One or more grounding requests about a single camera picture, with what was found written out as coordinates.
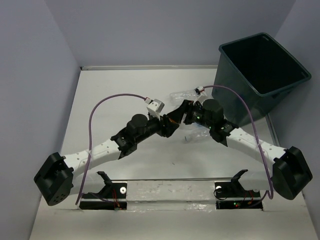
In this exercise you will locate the clear crushed bottle near bin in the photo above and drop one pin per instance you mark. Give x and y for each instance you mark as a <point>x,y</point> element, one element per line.
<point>176,98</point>

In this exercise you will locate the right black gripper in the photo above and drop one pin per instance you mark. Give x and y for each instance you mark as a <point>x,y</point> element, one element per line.
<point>178,113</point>

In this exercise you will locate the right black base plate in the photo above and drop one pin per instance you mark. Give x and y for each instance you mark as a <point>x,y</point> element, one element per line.
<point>231,197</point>

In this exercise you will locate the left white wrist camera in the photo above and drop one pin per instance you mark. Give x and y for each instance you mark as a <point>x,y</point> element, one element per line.
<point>155,107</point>

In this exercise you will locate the clear bottle white blue cap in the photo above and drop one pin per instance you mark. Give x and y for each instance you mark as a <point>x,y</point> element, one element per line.
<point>197,136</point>

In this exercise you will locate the dark green plastic bin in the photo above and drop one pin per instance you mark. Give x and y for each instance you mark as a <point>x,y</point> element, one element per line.
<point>254,75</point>

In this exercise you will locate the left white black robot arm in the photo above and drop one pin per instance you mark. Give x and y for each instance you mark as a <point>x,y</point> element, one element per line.
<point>55,178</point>

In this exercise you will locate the clear bottle blue label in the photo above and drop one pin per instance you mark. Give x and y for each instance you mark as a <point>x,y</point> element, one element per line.
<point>199,129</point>

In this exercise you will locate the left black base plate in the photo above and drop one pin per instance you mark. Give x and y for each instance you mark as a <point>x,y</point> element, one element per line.
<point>111,197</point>

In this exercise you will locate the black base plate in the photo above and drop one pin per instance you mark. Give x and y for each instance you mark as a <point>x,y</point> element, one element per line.
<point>231,197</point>
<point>111,197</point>

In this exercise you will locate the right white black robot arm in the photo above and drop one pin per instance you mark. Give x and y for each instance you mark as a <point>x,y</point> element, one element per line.
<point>285,169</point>

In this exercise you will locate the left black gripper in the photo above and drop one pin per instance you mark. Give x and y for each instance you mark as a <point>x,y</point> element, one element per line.
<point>168,128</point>

